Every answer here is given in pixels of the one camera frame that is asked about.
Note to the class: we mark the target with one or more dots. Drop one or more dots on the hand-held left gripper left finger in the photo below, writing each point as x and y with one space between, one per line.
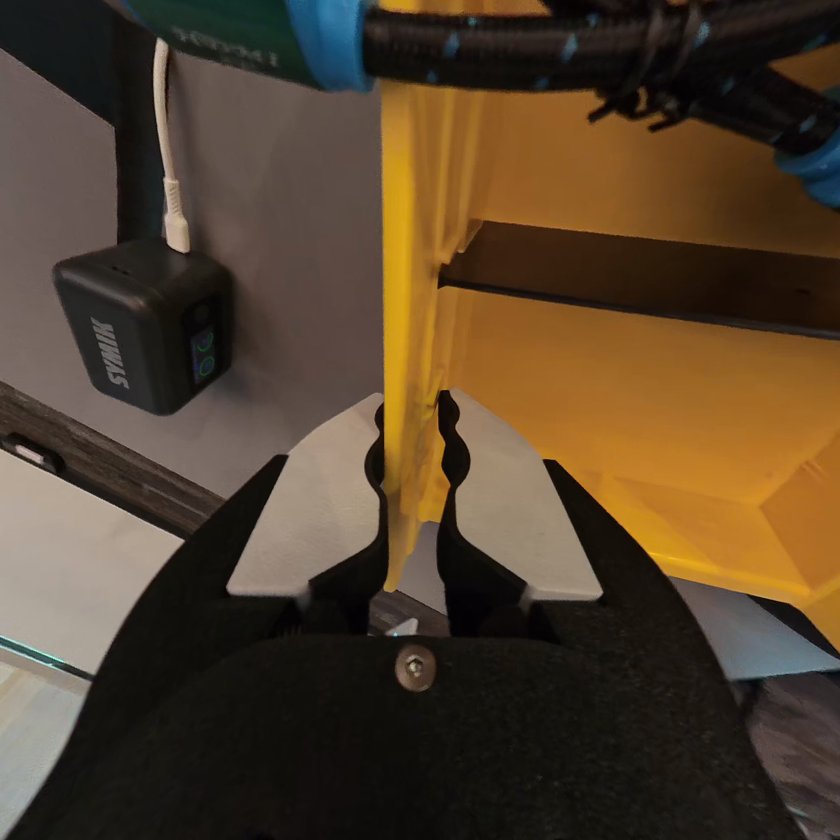
315 512

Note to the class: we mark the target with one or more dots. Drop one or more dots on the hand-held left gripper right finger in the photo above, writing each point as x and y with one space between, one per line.
518 518

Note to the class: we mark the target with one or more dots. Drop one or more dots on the yellow divided plastic bin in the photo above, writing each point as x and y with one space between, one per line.
590 407

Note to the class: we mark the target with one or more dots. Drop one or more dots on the black bin divider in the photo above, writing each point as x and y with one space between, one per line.
623 275

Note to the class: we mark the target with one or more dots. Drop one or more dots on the black power bank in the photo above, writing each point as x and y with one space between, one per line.
131 315

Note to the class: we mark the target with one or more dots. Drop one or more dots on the black floor outlet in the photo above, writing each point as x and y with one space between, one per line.
29 453

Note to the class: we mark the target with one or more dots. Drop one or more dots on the black table strip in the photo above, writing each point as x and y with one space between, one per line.
138 164

